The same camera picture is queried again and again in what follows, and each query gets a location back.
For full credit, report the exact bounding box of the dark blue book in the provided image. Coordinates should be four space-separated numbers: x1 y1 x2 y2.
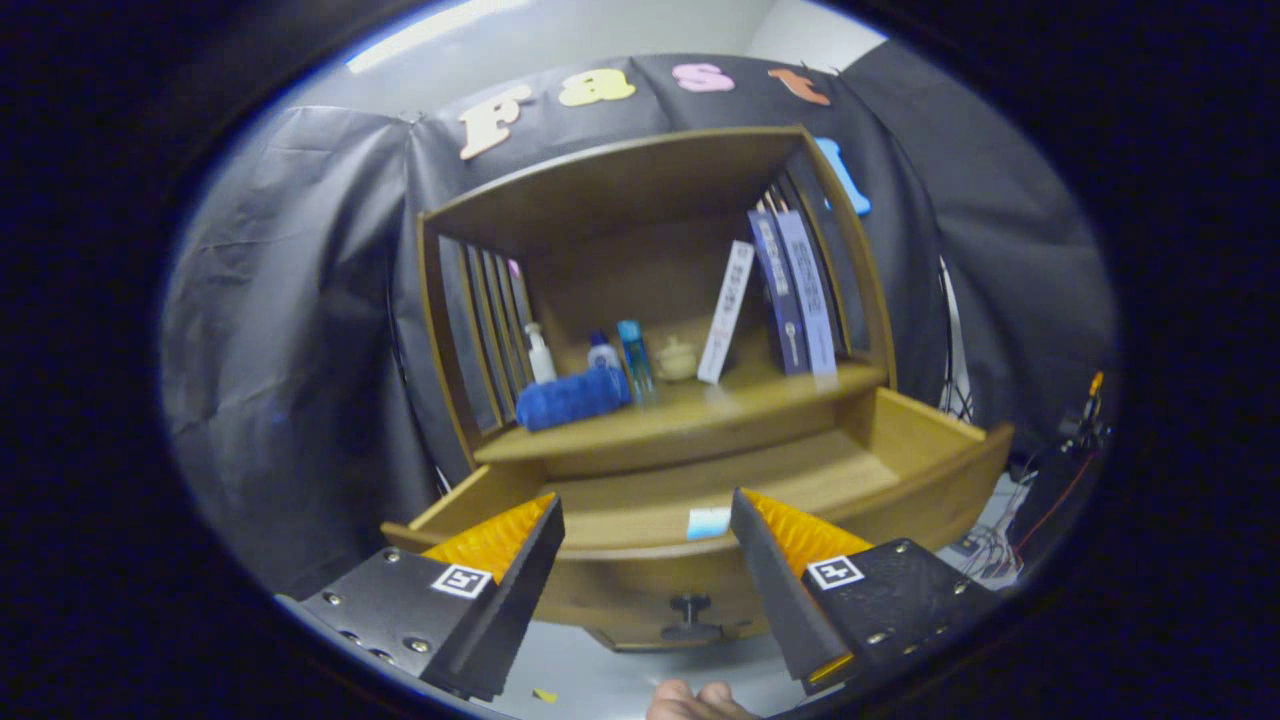
747 208 811 377

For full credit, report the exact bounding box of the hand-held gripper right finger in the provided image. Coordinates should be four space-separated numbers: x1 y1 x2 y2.
728 488 1001 698

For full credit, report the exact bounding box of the beige lidded teacup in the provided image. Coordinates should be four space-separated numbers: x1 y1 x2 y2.
655 336 699 382

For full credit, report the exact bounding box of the wooden cabinet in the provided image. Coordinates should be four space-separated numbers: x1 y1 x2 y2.
415 124 898 481

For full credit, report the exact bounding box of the wooden countertop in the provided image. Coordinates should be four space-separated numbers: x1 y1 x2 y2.
472 360 889 466

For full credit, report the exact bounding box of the orange and black clamp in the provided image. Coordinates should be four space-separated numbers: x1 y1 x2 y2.
1060 370 1111 451

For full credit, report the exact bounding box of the white book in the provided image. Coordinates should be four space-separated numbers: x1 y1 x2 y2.
697 240 756 385

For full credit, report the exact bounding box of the clear blue bottle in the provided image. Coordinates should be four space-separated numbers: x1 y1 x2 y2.
616 319 656 396

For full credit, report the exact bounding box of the red cable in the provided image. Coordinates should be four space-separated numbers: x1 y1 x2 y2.
1015 450 1096 531

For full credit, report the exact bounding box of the black tripod stand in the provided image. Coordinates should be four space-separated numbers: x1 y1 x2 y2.
938 258 979 423

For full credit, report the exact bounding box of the tangle of thin cables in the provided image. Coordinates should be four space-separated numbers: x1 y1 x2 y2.
955 525 1026 591

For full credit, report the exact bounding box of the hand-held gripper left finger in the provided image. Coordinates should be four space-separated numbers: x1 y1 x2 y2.
275 492 567 703

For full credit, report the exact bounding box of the white pump bottle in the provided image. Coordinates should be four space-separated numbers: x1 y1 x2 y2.
524 322 558 385

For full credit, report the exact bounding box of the black backdrop cloth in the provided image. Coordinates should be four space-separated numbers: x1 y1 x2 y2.
160 40 1119 601

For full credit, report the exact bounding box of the blue towel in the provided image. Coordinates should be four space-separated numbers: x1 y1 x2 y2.
515 366 631 433

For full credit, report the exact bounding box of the light purple book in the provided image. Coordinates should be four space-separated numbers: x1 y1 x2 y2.
775 208 839 377

